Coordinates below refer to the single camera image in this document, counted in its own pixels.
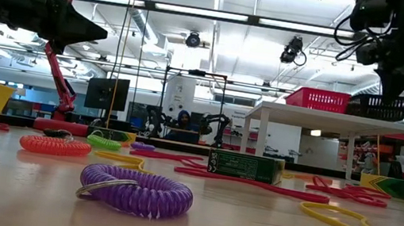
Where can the red plastic basket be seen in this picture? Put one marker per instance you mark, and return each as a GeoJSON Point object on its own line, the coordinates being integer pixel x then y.
{"type": "Point", "coordinates": [318, 100]}

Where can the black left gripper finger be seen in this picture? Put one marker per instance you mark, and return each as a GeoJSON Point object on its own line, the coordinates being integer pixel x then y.
{"type": "Point", "coordinates": [58, 47]}
{"type": "Point", "coordinates": [74, 27]}

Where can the black coil wristband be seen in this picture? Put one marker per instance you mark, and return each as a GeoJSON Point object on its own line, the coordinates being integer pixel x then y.
{"type": "Point", "coordinates": [56, 134]}

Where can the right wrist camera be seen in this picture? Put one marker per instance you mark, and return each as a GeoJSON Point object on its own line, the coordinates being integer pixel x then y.
{"type": "Point", "coordinates": [367, 53]}

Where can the black computer monitor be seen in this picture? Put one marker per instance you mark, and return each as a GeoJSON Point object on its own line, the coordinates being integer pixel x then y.
{"type": "Point", "coordinates": [106, 92]}

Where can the person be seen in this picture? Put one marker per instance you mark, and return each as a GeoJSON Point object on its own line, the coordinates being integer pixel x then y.
{"type": "Point", "coordinates": [184, 120]}

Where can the black round camera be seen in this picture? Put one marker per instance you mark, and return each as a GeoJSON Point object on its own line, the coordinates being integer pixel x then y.
{"type": "Point", "coordinates": [193, 40]}

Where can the black plastic basket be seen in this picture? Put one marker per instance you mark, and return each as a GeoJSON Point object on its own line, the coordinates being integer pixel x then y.
{"type": "Point", "coordinates": [371, 108]}

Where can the green coil wristband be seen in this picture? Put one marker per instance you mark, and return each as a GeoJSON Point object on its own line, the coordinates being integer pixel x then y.
{"type": "Point", "coordinates": [103, 143]}

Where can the black overhead light beam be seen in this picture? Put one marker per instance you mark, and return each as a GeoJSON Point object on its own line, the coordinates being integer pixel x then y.
{"type": "Point", "coordinates": [254, 20]}

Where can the red storage shelf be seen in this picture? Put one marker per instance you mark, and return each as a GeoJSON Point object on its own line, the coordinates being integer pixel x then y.
{"type": "Point", "coordinates": [403, 137]}

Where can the purple coil keyring wristband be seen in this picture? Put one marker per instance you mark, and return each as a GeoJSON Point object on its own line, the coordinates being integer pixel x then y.
{"type": "Point", "coordinates": [142, 146]}
{"type": "Point", "coordinates": [157, 196]}

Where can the black background robot arm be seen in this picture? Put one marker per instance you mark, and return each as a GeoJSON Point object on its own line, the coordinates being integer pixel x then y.
{"type": "Point", "coordinates": [217, 121]}
{"type": "Point", "coordinates": [155, 118]}

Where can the black table edge rail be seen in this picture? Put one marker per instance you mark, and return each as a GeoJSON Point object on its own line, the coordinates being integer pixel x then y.
{"type": "Point", "coordinates": [16, 121]}

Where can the black office chair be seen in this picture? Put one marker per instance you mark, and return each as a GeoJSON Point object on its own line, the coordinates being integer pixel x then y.
{"type": "Point", "coordinates": [395, 170]}

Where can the orange coil wristband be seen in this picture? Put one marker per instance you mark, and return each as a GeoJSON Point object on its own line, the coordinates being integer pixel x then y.
{"type": "Point", "coordinates": [56, 146]}

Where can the white metal shelf riser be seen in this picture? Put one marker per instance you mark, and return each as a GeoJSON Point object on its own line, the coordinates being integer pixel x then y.
{"type": "Point", "coordinates": [325, 119]}

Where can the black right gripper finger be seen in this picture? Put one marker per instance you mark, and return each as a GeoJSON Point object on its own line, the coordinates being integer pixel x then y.
{"type": "Point", "coordinates": [392, 87]}

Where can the white table lamp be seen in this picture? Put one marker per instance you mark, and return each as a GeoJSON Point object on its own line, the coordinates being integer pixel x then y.
{"type": "Point", "coordinates": [21, 91]}

